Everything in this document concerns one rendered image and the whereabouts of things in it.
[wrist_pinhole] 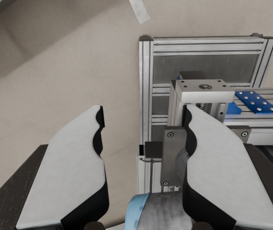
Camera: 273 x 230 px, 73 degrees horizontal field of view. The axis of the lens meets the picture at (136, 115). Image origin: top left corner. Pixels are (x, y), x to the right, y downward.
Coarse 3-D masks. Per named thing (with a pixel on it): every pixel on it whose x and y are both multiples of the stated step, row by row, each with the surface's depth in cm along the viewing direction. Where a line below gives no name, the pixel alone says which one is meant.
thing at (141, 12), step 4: (132, 0) 49; (136, 0) 49; (140, 0) 49; (132, 4) 49; (136, 4) 49; (140, 4) 49; (136, 8) 50; (140, 8) 50; (144, 8) 50; (136, 12) 50; (140, 12) 50; (144, 12) 50; (140, 16) 51; (144, 16) 51; (148, 16) 51; (140, 20) 51; (144, 20) 51; (140, 24) 52
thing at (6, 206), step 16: (48, 144) 9; (32, 160) 8; (16, 176) 7; (32, 176) 7; (0, 192) 6; (16, 192) 6; (0, 208) 6; (16, 208) 6; (0, 224) 5; (16, 224) 5
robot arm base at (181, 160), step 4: (184, 148) 50; (180, 152) 50; (184, 152) 49; (176, 156) 52; (180, 156) 50; (184, 156) 49; (188, 156) 49; (176, 160) 51; (180, 160) 49; (184, 160) 48; (176, 164) 51; (180, 164) 49; (184, 164) 48; (176, 168) 51; (180, 168) 49; (184, 168) 47; (180, 172) 49; (184, 172) 47; (180, 176) 50; (184, 176) 47
